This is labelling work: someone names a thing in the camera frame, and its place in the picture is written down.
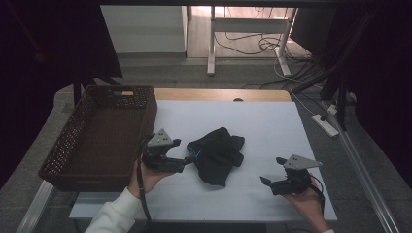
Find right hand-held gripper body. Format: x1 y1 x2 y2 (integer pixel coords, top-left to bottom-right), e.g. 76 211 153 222
271 153 324 196

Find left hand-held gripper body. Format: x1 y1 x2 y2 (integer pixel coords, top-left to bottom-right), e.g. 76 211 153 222
142 128 186 174

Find black cloth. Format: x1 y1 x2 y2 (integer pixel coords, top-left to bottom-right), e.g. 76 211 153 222
186 126 246 188

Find brown woven basket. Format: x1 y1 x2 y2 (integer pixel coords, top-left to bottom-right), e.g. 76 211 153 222
38 84 158 193

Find person's right hand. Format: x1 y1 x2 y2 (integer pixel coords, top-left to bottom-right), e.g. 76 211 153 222
283 180 326 224

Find person's left hand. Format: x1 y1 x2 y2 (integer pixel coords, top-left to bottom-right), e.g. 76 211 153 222
127 160 176 199

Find white table cover sheet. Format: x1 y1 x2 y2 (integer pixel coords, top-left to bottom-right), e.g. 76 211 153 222
68 99 338 223

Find white power strip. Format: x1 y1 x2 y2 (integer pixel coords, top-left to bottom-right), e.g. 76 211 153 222
311 113 340 138

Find wooden table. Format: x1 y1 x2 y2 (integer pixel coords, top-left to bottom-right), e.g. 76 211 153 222
153 87 292 103

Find black metal stand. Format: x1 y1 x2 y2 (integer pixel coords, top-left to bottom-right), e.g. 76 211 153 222
291 9 382 132
71 64 124 106

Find white cabinet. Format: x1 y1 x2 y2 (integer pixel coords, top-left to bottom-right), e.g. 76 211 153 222
100 4 189 54

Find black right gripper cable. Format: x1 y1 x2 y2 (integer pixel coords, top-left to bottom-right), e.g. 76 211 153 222
309 175 326 216

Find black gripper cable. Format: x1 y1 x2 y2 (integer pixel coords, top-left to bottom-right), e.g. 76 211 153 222
309 175 326 216
136 154 153 225

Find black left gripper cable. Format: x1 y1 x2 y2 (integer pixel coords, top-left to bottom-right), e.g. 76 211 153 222
136 154 153 225

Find metal frame rail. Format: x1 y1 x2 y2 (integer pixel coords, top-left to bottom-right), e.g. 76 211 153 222
320 100 402 233
16 179 54 233

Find black floor cables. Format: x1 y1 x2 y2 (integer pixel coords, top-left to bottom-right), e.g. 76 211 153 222
213 6 322 90

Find white desk frame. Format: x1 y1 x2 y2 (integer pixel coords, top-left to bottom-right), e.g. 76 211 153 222
206 5 298 78

